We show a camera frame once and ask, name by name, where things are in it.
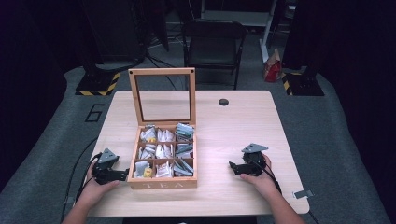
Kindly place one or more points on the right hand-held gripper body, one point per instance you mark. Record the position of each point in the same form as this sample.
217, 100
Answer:
253, 160

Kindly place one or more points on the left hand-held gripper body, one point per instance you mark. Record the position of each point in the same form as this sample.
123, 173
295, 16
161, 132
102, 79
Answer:
106, 168

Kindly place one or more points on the wooden tea box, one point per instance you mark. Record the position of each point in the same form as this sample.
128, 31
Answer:
163, 124

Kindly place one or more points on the person's left hand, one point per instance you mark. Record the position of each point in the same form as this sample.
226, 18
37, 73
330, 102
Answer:
98, 188

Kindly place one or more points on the person's right hand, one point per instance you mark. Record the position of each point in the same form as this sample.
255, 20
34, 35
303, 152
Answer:
264, 182

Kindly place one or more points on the assorted tea bag packets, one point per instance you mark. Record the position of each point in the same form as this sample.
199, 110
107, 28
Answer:
166, 152

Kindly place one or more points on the grey tag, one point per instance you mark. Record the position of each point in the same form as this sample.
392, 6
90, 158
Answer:
303, 194

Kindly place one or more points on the black table grommet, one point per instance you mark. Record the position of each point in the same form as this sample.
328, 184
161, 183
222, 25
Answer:
223, 102

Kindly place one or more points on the striped black stand base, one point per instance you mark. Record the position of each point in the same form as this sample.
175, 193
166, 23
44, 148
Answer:
303, 84
98, 84

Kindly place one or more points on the red paper bag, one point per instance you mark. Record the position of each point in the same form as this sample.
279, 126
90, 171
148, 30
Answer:
272, 68

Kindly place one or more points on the black folding chair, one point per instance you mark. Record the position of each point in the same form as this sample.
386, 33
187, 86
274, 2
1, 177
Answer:
213, 49

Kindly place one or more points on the dark cabinet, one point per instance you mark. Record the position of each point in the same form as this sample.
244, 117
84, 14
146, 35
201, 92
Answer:
112, 31

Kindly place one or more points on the white desk frame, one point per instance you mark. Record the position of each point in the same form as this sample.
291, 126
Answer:
266, 34

